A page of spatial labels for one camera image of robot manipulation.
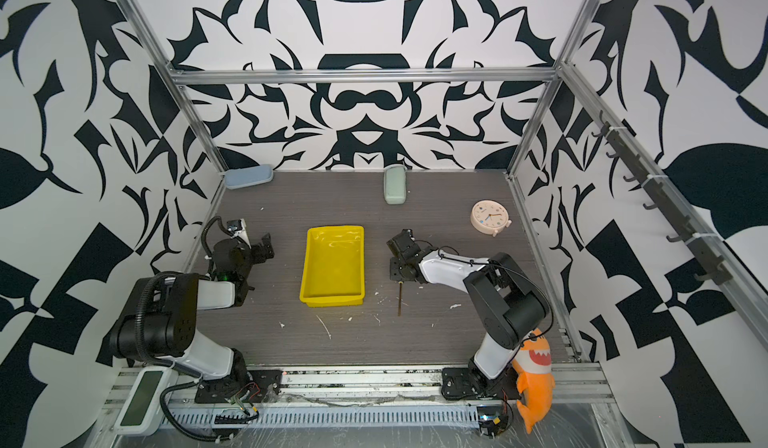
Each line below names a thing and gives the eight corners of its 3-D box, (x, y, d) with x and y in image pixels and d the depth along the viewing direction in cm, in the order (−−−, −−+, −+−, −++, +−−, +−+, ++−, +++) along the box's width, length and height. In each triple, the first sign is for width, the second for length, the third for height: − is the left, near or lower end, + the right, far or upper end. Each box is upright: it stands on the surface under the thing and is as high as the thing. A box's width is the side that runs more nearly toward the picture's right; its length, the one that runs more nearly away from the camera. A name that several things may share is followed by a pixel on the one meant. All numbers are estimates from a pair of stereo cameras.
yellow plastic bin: (300, 307, 89) (294, 297, 83) (313, 235, 105) (309, 222, 99) (364, 307, 89) (363, 297, 83) (367, 235, 105) (366, 222, 99)
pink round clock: (474, 236, 105) (476, 230, 102) (467, 206, 113) (469, 200, 110) (510, 236, 105) (514, 230, 102) (501, 206, 113) (504, 200, 110)
